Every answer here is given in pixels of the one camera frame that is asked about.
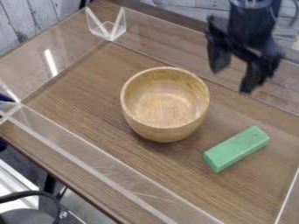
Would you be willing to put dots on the black table leg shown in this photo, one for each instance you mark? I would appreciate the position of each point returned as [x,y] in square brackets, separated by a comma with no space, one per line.
[49,184]

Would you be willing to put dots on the green rectangular block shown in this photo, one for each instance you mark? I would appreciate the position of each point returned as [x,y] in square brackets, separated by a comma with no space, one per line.
[224,154]

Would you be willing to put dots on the clear acrylic enclosure wall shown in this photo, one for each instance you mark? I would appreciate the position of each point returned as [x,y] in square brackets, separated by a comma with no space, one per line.
[65,123]

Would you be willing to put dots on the brown wooden bowl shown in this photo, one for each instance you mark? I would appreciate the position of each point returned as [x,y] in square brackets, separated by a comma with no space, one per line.
[164,102]

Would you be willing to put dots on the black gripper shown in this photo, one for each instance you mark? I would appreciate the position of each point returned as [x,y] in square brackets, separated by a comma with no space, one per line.
[244,35]

